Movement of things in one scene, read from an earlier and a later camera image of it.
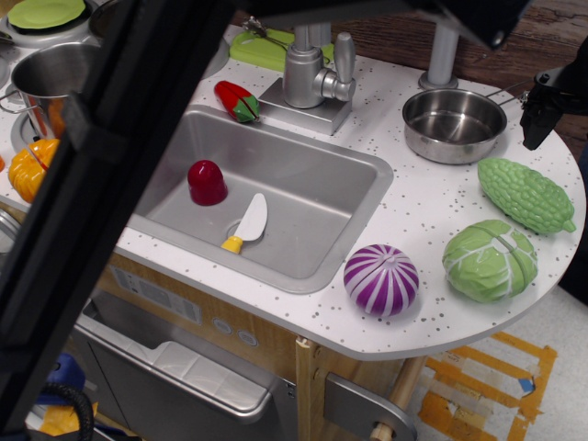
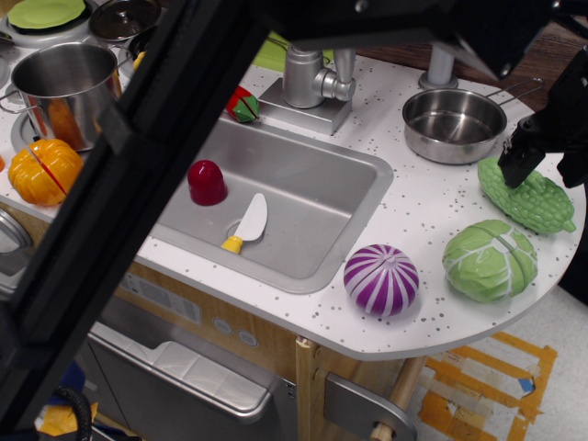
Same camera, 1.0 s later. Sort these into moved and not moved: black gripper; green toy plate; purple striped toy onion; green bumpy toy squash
Moved: black gripper
Not moved: green toy plate; green bumpy toy squash; purple striped toy onion
